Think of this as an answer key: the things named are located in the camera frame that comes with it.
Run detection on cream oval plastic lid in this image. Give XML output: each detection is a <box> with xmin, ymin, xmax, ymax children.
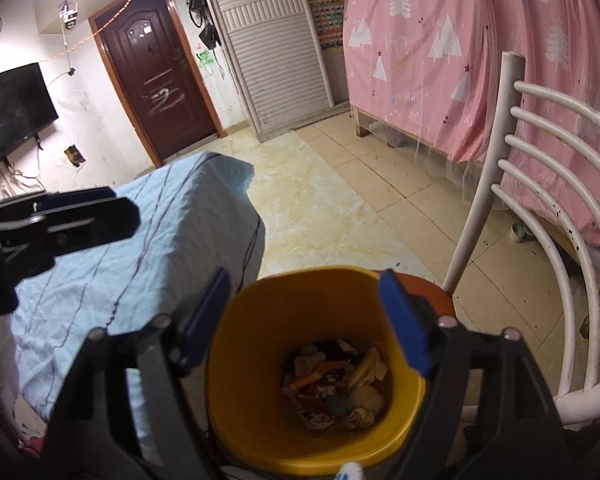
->
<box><xmin>349</xmin><ymin>385</ymin><xmax>386</xmax><ymax>415</ymax></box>

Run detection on left white knit glove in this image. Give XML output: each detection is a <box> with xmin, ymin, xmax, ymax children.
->
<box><xmin>334</xmin><ymin>462</ymin><xmax>366</xmax><ymax>480</ymax></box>

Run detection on light blue bed sheet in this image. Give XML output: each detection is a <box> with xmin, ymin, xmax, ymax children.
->
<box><xmin>12</xmin><ymin>152</ymin><xmax>265</xmax><ymax>420</ymax></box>

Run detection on white metal chair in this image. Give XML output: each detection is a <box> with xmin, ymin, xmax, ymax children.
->
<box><xmin>442</xmin><ymin>51</ymin><xmax>600</xmax><ymax>426</ymax></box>

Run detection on pink tree pattern curtain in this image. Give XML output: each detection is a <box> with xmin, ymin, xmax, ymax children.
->
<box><xmin>343</xmin><ymin>0</ymin><xmax>600</xmax><ymax>162</ymax></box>

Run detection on black bags on hook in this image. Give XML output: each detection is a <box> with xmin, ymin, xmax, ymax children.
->
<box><xmin>186</xmin><ymin>0</ymin><xmax>222</xmax><ymax>52</ymax></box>

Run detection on yellow trash bin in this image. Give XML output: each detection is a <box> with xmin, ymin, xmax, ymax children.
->
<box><xmin>206</xmin><ymin>266</ymin><xmax>426</xmax><ymax>477</ymax></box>

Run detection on colourful wall poster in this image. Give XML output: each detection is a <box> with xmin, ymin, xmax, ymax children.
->
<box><xmin>308</xmin><ymin>0</ymin><xmax>344</xmax><ymax>50</ymax></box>

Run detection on white louvered wardrobe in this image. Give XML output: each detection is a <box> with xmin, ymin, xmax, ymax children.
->
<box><xmin>208</xmin><ymin>0</ymin><xmax>349</xmax><ymax>142</ymax></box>

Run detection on orange cardboard box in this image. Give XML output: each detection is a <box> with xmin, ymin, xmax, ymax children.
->
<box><xmin>285</xmin><ymin>361</ymin><xmax>350</xmax><ymax>392</ymax></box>

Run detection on wall mounted black television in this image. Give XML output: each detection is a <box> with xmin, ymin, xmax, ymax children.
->
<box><xmin>0</xmin><ymin>63</ymin><xmax>58</xmax><ymax>162</ymax></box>

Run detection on dark brown wooden door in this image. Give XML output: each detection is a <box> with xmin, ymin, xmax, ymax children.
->
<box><xmin>88</xmin><ymin>0</ymin><xmax>226</xmax><ymax>167</ymax></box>

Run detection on white security camera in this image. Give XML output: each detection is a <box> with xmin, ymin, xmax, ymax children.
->
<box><xmin>59</xmin><ymin>0</ymin><xmax>79</xmax><ymax>30</ymax></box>

